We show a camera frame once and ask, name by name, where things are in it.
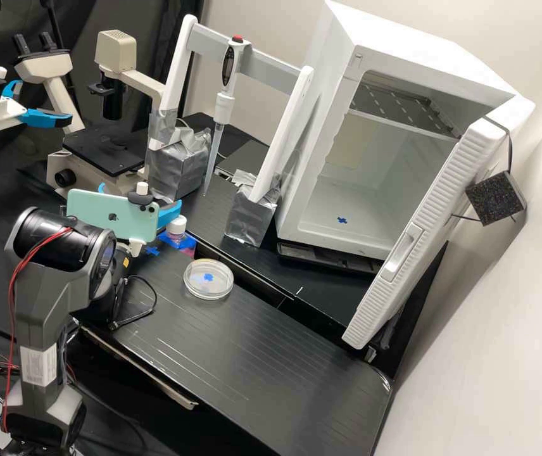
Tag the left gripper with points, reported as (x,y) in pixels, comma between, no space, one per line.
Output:
(2,113)

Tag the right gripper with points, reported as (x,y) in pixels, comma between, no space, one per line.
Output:
(134,248)

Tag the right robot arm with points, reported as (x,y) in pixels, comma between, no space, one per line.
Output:
(48,304)

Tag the blue bottle holder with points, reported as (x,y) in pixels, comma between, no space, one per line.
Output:
(153,251)

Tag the small bottle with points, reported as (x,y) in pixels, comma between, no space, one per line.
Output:
(181,237)

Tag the cream microscope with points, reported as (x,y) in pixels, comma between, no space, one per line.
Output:
(95,161)

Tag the petri dish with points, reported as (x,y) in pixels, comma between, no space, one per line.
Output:
(208,280)

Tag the pipette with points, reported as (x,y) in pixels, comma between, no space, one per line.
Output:
(227,76)

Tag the white pipette stand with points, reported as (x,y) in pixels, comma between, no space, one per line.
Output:
(280,138)

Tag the black tray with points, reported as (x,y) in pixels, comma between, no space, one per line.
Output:
(318,259)

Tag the incubator door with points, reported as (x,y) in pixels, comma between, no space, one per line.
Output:
(423,228)

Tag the white incubator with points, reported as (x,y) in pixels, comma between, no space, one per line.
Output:
(394,62)

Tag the right wrist camera phone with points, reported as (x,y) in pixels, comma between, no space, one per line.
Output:
(109,211)

